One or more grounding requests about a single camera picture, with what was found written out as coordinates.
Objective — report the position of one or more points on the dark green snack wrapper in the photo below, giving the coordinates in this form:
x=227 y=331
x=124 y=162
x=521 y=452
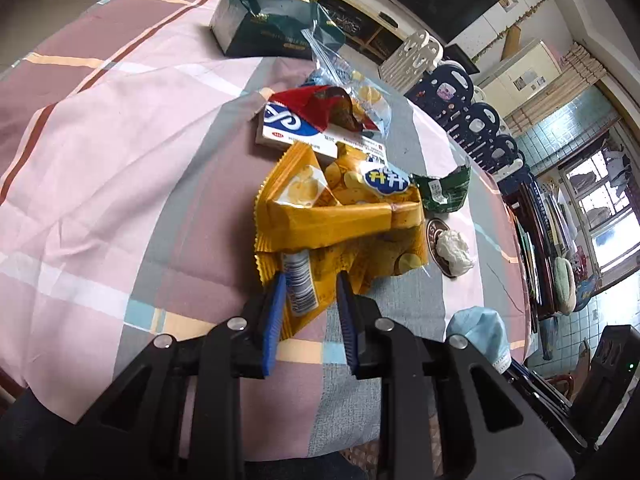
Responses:
x=444 y=195

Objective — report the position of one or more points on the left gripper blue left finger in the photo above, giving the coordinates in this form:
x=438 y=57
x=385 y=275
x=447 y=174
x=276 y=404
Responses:
x=271 y=320

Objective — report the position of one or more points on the dark green tissue box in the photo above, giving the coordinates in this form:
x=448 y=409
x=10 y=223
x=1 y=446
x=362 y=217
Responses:
x=250 y=28

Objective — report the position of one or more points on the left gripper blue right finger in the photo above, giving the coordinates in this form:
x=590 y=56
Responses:
x=348 y=310

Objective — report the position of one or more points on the white long carton box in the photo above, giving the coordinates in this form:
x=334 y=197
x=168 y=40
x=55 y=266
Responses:
x=279 y=128

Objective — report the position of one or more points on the blue face mask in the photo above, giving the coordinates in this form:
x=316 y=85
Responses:
x=486 y=331

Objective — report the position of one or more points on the white standing air conditioner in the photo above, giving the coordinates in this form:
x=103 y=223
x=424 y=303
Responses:
x=517 y=79

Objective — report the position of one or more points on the row of children's books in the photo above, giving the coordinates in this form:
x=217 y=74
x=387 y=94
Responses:
x=549 y=274

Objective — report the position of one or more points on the yellow snack bag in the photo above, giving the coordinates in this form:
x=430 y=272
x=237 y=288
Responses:
x=312 y=222

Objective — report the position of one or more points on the white tissue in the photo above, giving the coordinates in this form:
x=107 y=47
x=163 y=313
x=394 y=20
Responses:
x=452 y=248

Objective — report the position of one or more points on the red snack wrapper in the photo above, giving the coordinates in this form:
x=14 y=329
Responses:
x=322 y=106

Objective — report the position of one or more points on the yellow wooden tv cabinet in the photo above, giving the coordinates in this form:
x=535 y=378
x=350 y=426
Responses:
x=364 y=29

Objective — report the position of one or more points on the navy white baby fence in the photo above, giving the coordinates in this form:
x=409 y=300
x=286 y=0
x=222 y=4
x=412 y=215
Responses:
x=444 y=90

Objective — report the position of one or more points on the clear plastic snack bag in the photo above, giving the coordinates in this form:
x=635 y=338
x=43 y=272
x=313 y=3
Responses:
x=369 y=105

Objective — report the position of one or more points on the plaid pink grey tablecloth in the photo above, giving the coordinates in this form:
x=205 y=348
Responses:
x=129 y=170

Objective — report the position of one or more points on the round brown coaster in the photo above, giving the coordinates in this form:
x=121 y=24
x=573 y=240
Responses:
x=433 y=228

